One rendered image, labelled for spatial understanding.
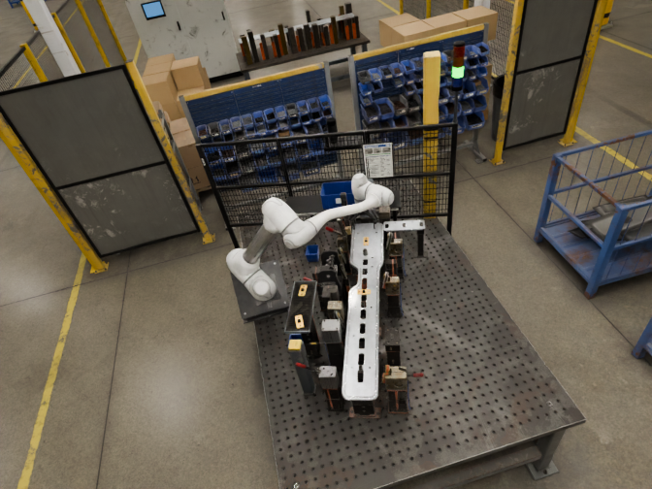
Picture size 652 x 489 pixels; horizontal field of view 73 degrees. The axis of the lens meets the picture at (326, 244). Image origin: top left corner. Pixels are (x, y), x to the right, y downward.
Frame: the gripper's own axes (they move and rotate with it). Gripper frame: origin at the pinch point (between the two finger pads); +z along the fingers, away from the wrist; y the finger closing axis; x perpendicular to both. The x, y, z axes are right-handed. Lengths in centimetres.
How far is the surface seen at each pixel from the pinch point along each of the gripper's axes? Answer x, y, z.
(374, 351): -90, 7, 13
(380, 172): 54, 11, -7
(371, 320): -69, 5, 13
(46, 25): 273, -361, -88
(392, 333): -80, 17, 10
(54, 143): 94, -274, -34
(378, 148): 54, 11, -27
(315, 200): 47, -40, 10
